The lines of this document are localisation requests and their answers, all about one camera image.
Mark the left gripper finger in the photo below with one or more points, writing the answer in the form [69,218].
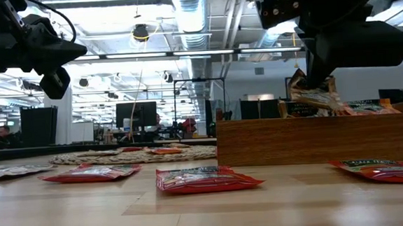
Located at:
[55,83]
[57,51]

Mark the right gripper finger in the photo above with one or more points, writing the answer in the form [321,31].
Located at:
[358,45]

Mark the beige apple tea packet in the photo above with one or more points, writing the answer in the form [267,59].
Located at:
[179,145]
[312,97]
[12,171]

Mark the red strawberry tea packet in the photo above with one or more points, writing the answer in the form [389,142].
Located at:
[205,181]
[89,174]
[391,171]
[131,149]

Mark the wooden tea box organiser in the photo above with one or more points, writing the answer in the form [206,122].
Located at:
[312,141]

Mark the white pillar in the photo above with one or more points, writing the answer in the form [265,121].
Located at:
[63,118]

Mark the tall black panel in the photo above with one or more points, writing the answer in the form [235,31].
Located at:
[39,126]

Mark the small black monitor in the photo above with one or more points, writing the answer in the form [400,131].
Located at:
[391,94]

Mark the yellow hanging pendant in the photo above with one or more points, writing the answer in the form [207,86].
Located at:
[296,65]

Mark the person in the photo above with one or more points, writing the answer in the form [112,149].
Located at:
[6,137]
[158,118]

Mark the long ceiling light strip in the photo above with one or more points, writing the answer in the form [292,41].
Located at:
[149,55]
[271,49]

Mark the white bottle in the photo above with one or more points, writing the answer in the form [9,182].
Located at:
[127,124]

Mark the black computer monitor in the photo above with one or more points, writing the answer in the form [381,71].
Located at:
[136,114]

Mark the round woven straw placemat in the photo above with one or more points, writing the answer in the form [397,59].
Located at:
[127,159]

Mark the black partition panel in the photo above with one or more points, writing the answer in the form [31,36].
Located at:
[257,109]

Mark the red background object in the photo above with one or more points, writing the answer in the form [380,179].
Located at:
[189,124]

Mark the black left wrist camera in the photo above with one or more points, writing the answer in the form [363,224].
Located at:
[13,16]

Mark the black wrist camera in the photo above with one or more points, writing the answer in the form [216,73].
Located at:
[277,8]
[13,16]

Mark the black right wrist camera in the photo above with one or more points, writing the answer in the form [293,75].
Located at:
[277,8]

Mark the black aluminium table frame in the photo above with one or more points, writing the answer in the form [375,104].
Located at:
[49,150]

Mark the silver ventilation duct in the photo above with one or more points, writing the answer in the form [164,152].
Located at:
[190,15]

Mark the black metal station frame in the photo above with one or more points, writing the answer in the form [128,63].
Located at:
[199,80]

